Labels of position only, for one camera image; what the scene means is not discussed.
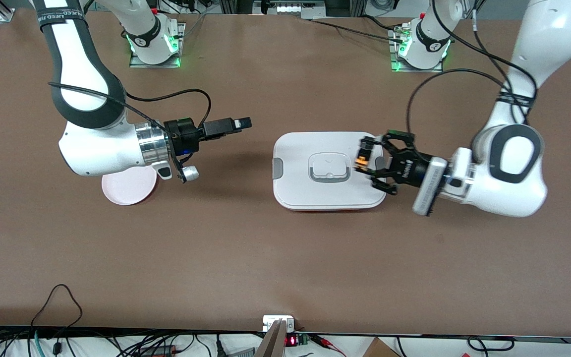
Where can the white lidded storage box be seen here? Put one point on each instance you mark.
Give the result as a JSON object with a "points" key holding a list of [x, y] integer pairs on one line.
{"points": [[315, 198]]}

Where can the red clip test leads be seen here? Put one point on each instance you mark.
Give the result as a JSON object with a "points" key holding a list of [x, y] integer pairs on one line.
{"points": [[327, 343]]}

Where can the grey power brick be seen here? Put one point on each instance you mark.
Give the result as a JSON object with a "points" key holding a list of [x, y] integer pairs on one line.
{"points": [[241, 353]]}

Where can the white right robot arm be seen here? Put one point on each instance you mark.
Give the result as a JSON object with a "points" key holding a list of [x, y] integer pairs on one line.
{"points": [[92, 148]]}

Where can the grey box side latch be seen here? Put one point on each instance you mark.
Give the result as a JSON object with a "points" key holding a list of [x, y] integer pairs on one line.
{"points": [[380, 162], [277, 168]]}

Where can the red digit display module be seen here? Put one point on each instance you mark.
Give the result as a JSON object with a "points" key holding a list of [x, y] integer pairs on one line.
{"points": [[291, 340]]}

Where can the aluminium camera mount post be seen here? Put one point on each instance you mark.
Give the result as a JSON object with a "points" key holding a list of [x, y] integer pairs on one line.
{"points": [[273, 344]]}

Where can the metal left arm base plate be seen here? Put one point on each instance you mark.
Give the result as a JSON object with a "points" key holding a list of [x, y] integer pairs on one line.
{"points": [[417, 70]]}

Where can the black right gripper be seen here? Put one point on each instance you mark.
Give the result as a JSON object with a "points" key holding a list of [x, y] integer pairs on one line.
{"points": [[185, 135]]}

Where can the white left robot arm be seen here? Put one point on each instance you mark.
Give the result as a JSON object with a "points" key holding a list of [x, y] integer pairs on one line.
{"points": [[508, 188]]}

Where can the brown cardboard piece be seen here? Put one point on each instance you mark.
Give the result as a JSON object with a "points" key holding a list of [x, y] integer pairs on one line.
{"points": [[379, 349]]}

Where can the black power adapter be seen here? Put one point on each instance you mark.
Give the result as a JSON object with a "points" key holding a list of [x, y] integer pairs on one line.
{"points": [[156, 350]]}

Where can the aluminium frame profile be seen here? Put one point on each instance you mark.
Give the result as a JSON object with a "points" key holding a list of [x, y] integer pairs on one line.
{"points": [[7, 15]]}

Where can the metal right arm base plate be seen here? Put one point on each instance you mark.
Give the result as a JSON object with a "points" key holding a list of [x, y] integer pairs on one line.
{"points": [[139, 65]]}

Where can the pink round plate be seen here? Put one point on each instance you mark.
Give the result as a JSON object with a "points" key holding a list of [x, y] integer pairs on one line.
{"points": [[132, 191]]}

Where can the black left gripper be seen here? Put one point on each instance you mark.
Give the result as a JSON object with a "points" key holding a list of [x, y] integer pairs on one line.
{"points": [[411, 170]]}

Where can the orange push button switch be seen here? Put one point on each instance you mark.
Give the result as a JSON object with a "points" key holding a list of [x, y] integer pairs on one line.
{"points": [[362, 161]]}

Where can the white background device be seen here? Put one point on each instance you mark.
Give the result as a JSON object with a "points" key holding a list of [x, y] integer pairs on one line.
{"points": [[290, 8]]}

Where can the small white clamp block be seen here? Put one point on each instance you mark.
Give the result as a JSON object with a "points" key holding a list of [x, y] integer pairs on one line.
{"points": [[270, 322]]}

